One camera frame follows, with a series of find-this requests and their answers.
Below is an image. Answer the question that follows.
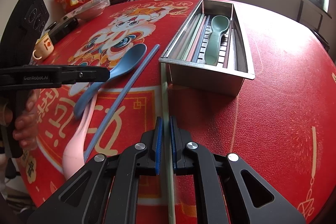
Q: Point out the light green chopstick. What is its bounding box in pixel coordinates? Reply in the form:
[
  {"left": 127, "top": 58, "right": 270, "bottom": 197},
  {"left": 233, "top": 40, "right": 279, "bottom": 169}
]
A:
[
  {"left": 161, "top": 63, "right": 176, "bottom": 223},
  {"left": 177, "top": 14, "right": 205, "bottom": 61}
]

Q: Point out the blue spoon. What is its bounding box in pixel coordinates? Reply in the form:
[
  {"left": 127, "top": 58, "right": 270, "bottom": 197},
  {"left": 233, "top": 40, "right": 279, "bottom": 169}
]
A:
[{"left": 73, "top": 44, "right": 147, "bottom": 119}]

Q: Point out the green spoon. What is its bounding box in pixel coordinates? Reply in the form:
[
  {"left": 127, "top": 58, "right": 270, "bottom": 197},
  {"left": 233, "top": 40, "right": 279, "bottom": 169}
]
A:
[{"left": 205, "top": 15, "right": 230, "bottom": 65}]

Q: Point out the person left hand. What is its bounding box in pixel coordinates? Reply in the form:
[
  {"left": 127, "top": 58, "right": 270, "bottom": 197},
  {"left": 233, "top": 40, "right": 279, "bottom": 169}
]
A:
[{"left": 13, "top": 89, "right": 40, "bottom": 151}]

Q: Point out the black box on table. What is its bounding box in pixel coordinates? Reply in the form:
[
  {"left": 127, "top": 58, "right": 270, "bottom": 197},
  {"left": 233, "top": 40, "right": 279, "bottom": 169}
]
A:
[{"left": 46, "top": 17, "right": 79, "bottom": 45}]

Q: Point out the blue chopstick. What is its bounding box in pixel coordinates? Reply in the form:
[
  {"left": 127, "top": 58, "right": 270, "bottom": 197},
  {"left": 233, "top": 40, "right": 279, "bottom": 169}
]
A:
[
  {"left": 192, "top": 15, "right": 210, "bottom": 63},
  {"left": 84, "top": 44, "right": 160, "bottom": 162}
]

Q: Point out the clear plastic food container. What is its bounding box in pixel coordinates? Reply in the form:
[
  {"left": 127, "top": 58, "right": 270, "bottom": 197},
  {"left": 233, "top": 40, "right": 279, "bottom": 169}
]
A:
[{"left": 63, "top": 0, "right": 110, "bottom": 21}]

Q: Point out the pink chopstick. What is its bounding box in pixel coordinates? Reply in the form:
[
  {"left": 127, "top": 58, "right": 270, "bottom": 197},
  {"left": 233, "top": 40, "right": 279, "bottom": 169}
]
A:
[
  {"left": 223, "top": 19, "right": 232, "bottom": 68},
  {"left": 186, "top": 15, "right": 207, "bottom": 61}
]

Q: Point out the pink spoon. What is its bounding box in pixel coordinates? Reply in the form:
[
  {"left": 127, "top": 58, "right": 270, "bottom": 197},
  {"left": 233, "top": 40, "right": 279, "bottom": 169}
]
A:
[{"left": 62, "top": 94, "right": 97, "bottom": 180}]

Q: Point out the stainless steel cutlery tray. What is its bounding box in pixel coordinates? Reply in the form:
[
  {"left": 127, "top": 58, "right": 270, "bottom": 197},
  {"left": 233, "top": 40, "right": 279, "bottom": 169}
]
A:
[{"left": 159, "top": 0, "right": 255, "bottom": 97}]

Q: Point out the red festive table mat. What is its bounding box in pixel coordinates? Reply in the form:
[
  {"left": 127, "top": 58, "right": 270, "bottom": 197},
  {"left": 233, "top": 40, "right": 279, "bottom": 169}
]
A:
[{"left": 17, "top": 0, "right": 335, "bottom": 223}]

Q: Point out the cream mug with handle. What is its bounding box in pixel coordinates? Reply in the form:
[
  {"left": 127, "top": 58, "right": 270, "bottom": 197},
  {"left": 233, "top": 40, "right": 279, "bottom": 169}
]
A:
[{"left": 32, "top": 33, "right": 54, "bottom": 61}]

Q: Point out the black chair frame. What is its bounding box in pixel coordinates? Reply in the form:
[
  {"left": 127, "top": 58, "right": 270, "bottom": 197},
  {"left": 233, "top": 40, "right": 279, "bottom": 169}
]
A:
[{"left": 296, "top": 0, "right": 330, "bottom": 52}]

